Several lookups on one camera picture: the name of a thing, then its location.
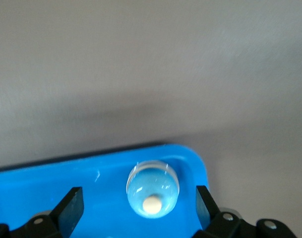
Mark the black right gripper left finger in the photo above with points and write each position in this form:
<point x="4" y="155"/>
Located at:
<point x="69" y="213"/>

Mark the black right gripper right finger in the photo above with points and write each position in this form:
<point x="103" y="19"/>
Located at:
<point x="215" y="220"/>

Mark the light blue call bell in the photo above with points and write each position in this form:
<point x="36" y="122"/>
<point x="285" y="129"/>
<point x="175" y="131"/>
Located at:
<point x="152" y="193"/>

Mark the blue plastic tray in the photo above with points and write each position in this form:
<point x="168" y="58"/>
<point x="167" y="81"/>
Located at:
<point x="54" y="188"/>

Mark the large table cover mat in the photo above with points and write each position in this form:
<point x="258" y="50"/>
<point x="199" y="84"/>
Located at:
<point x="140" y="62"/>

